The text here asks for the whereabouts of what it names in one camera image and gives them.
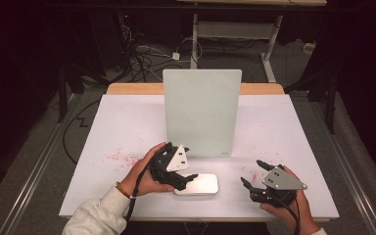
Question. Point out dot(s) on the standing glass whiteboard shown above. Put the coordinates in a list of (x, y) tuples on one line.
[(205, 111)]

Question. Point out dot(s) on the aluminium floor rail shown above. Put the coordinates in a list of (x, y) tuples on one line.
[(37, 169), (359, 196)]

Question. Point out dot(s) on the dark curtain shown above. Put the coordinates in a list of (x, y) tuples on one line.
[(368, 81), (13, 81)]

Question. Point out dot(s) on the white whiteboard eraser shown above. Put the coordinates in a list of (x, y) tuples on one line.
[(204, 184)]

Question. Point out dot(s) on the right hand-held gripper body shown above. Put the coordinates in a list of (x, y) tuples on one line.
[(282, 181)]

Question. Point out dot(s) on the person's left hand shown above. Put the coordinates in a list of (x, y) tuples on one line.
[(140, 179)]

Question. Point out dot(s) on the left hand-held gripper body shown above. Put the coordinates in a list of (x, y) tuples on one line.
[(176, 161)]

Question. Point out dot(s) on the white power adapter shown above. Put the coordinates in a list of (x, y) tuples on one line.
[(176, 56)]

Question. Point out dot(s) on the white table mat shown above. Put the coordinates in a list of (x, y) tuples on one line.
[(117, 124)]

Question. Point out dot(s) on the small white box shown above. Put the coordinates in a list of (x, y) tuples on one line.
[(308, 48)]

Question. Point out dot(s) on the white metal desk frame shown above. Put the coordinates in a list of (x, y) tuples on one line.
[(235, 30)]

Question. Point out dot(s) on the person's right hand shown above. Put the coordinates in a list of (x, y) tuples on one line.
[(293, 217)]

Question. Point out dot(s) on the black metal stand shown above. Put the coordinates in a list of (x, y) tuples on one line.
[(62, 104), (331, 111)]

